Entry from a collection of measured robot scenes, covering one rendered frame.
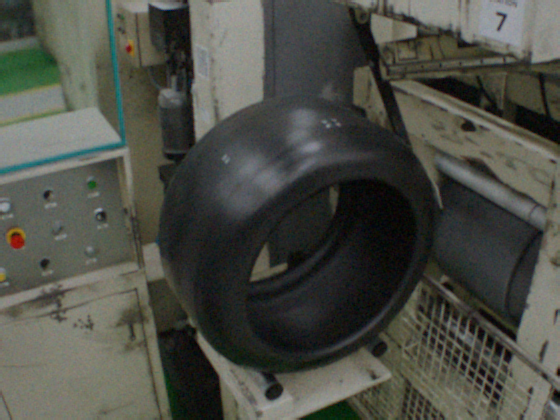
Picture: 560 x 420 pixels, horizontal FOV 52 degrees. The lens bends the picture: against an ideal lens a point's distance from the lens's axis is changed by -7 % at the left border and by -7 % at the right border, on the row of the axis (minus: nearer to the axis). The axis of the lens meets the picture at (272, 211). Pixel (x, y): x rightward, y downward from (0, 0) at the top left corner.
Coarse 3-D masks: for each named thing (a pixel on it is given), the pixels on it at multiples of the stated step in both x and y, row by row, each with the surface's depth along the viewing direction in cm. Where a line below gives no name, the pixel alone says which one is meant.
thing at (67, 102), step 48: (0, 0) 124; (48, 0) 130; (96, 0) 135; (0, 48) 129; (48, 48) 134; (96, 48) 140; (0, 96) 134; (48, 96) 139; (96, 96) 145; (0, 144) 138; (48, 144) 145; (96, 144) 151
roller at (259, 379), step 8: (256, 376) 131; (264, 376) 130; (272, 376) 130; (256, 384) 130; (264, 384) 128; (272, 384) 128; (280, 384) 128; (264, 392) 128; (272, 392) 127; (280, 392) 128; (272, 400) 128
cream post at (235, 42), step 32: (192, 0) 131; (224, 0) 124; (256, 0) 127; (192, 32) 135; (224, 32) 127; (256, 32) 130; (224, 64) 130; (256, 64) 134; (224, 96) 133; (256, 96) 137; (224, 384) 185; (224, 416) 196
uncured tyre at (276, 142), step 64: (256, 128) 113; (320, 128) 109; (384, 128) 117; (192, 192) 113; (256, 192) 104; (384, 192) 146; (192, 256) 109; (256, 256) 107; (320, 256) 154; (384, 256) 147; (192, 320) 117; (256, 320) 147; (320, 320) 147; (384, 320) 133
